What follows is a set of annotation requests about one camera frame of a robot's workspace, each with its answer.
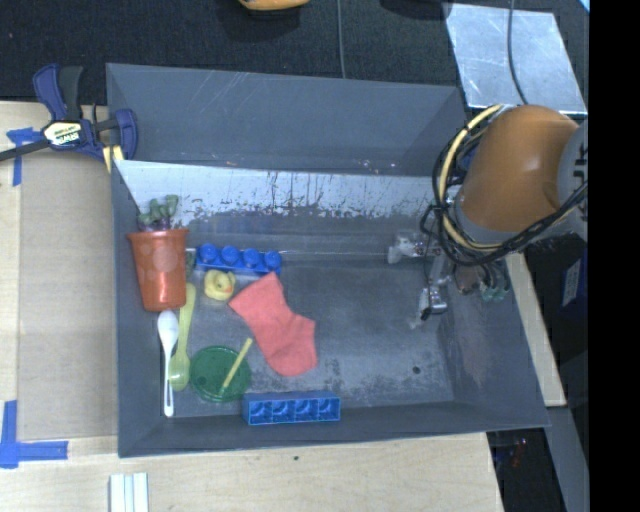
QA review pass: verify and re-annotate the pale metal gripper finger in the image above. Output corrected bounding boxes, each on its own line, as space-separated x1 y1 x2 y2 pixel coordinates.
408 286 449 330
387 231 442 265

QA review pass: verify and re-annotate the grey metal bin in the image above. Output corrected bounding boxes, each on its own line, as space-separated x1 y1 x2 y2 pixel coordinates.
104 62 552 459

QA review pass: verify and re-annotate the orange-red sock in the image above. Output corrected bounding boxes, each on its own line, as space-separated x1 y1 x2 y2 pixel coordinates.
227 271 320 378

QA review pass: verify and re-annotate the narrow blue toy brick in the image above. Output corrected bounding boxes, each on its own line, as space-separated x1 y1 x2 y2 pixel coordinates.
195 242 284 276

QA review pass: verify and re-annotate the wide blue toy brick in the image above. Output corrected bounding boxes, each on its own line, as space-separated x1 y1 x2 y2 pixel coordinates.
241 390 343 427

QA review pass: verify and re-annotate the yellow rubber duck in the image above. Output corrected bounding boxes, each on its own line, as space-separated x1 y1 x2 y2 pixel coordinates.
203 269 238 303

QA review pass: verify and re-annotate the yellow plastic straw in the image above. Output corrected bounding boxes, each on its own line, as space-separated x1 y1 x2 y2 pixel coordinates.
219 337 255 396

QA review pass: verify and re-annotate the green round plastic lid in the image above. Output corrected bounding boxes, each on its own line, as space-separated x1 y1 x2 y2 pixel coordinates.
189 345 253 403

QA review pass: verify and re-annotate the orange plastic cup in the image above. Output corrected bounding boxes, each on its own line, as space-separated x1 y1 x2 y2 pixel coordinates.
126 227 191 313

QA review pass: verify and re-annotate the green and purple toy vegetable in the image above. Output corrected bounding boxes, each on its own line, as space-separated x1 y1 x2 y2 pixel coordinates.
136 194 181 233

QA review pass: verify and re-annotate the white plastic spoon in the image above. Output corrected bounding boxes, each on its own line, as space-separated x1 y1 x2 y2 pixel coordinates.
156 309 181 418

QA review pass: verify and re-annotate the yellow-green plastic spoon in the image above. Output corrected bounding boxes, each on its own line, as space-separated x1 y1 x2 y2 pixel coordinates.
167 282 198 393

